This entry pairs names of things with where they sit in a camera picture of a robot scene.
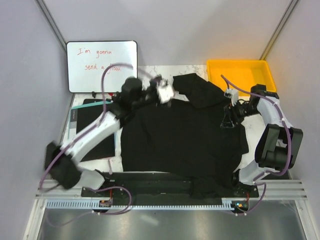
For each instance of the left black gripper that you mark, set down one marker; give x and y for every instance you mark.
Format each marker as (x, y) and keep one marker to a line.
(154, 85)

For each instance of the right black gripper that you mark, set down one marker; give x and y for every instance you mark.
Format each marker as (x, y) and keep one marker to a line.
(227, 122)

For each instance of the black long sleeve shirt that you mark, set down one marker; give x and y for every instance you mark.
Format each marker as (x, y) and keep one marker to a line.
(186, 138)

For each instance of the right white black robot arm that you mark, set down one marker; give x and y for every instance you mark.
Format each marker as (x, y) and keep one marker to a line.
(277, 149)

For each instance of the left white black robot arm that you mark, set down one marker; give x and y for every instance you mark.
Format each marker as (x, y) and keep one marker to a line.
(61, 160)

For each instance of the yellow plastic bin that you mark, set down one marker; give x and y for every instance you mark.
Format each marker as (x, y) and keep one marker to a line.
(242, 73)

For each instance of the teal and white packaging board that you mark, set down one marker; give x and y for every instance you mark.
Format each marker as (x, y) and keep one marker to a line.
(83, 115)

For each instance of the white whiteboard with red writing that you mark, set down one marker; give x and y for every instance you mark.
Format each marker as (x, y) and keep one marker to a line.
(87, 60)

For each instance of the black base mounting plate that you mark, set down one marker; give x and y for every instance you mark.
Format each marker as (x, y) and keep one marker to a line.
(167, 188)

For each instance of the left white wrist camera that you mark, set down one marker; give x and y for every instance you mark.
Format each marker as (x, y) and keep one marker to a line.
(165, 91)

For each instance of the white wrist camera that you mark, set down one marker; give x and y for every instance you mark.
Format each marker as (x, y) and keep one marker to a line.
(165, 91)
(233, 95)

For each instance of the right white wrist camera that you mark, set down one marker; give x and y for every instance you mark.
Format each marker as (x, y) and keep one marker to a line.
(233, 95)

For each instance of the aluminium frame rail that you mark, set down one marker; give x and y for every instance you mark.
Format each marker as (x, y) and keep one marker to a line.
(277, 189)

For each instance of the white slotted cable duct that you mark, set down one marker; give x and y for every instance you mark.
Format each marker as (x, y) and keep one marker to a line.
(95, 204)

